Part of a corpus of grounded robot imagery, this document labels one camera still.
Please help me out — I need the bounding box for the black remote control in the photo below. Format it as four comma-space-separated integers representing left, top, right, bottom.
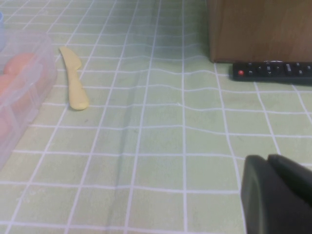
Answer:
231, 60, 312, 85

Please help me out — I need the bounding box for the brown cardboard box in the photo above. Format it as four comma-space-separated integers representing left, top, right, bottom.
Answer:
207, 0, 312, 64

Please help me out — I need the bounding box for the yellow plastic knife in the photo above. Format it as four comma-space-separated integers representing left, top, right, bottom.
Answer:
58, 46, 90, 111

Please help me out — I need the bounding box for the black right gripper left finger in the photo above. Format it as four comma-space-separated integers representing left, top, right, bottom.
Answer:
240, 154, 312, 234

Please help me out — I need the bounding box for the green checkered tablecloth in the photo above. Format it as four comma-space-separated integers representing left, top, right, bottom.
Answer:
0, 0, 312, 234

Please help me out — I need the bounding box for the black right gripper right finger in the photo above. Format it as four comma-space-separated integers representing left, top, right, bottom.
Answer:
267, 154, 312, 208

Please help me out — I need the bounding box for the clear plastic egg box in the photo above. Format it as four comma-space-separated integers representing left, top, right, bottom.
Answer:
0, 30, 59, 170

